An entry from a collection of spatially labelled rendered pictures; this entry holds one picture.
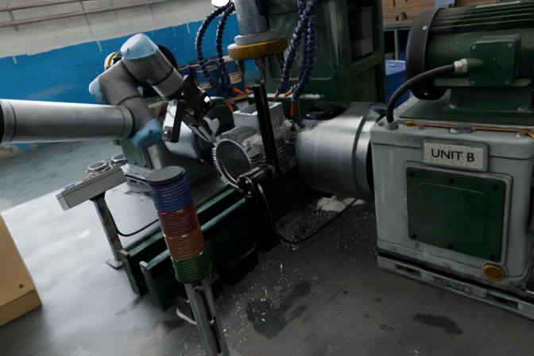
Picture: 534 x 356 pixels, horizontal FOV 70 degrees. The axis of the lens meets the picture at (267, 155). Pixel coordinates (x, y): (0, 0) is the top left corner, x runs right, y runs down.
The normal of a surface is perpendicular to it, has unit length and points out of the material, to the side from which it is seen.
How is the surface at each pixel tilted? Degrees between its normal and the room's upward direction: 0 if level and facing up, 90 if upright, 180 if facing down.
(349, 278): 0
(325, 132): 50
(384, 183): 90
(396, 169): 90
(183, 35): 90
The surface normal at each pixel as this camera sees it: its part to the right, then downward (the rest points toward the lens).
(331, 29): -0.64, 0.39
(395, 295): -0.17, -0.92
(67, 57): 0.62, 0.19
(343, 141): -0.63, -0.15
